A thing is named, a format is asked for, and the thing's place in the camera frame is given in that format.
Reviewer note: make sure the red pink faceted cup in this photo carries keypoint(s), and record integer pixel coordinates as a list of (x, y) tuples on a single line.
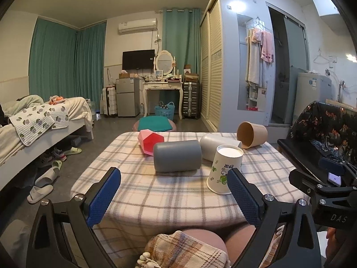
[(147, 139)]

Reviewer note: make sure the white slipper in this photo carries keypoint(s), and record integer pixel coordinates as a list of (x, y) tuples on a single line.
[(37, 194), (48, 177)]

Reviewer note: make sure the water jug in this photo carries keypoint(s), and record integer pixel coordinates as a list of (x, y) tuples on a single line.
[(91, 105)]

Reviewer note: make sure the silver mini fridge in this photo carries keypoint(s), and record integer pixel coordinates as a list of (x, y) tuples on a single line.
[(128, 97)]

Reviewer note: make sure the teal curtain left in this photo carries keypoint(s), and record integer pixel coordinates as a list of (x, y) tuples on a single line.
[(67, 62)]

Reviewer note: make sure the green slipper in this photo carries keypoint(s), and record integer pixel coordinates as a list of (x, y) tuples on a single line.
[(73, 151)]

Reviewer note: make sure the black patterned bag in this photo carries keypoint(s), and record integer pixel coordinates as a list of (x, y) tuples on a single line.
[(333, 127)]

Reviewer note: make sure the teal laundry basket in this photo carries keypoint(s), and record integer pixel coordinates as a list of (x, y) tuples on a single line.
[(165, 110)]

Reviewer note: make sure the plaid blanket tablecloth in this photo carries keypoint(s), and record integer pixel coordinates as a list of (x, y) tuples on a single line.
[(147, 204)]

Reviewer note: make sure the beige brown cup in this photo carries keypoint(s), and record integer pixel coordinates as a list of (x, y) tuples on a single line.
[(251, 135)]

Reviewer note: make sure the leaf patterned white blanket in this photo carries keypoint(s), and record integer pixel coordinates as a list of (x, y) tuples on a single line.
[(31, 123)]

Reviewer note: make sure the black television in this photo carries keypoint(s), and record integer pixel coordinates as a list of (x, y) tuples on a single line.
[(138, 60)]

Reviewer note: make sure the dark grey cup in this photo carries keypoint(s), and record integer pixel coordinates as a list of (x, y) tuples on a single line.
[(177, 156)]

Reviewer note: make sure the white hanging towel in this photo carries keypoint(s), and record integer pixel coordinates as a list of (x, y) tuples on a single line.
[(254, 72)]

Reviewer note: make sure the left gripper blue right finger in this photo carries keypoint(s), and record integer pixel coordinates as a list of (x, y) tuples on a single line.
[(247, 196)]

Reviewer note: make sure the teal curtain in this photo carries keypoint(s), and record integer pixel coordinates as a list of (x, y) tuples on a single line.
[(67, 62), (181, 36)]

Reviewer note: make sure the striped suitcase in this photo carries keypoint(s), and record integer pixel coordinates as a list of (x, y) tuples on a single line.
[(109, 101)]

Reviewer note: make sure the white paper cup green print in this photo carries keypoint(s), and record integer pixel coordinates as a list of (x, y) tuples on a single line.
[(226, 157)]

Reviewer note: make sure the teal cushion stool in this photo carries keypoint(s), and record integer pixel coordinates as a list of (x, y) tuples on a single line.
[(154, 123)]

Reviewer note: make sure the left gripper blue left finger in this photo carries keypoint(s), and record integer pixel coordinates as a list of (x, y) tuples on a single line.
[(100, 195)]

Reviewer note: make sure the white wardrobe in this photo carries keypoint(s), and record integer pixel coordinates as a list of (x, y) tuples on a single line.
[(226, 98)]

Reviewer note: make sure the teal curtain centre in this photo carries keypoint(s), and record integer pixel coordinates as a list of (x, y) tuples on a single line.
[(181, 36)]

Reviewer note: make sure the white dressing table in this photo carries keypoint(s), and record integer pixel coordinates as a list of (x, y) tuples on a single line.
[(175, 85)]

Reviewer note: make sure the black chair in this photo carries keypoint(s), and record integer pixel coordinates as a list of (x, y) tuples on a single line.
[(304, 156)]

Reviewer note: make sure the white washing machine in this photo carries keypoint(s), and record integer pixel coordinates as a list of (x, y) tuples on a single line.
[(311, 87)]

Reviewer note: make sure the white air conditioner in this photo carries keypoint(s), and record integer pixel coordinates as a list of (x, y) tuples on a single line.
[(136, 26)]

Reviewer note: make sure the pink hanging towel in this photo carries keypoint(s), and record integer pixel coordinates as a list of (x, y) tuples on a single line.
[(266, 40)]

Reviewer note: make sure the bed with beige bedding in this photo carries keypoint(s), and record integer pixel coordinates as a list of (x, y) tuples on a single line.
[(15, 155)]

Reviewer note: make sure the oval vanity mirror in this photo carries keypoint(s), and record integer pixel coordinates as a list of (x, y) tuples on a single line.
[(164, 62)]

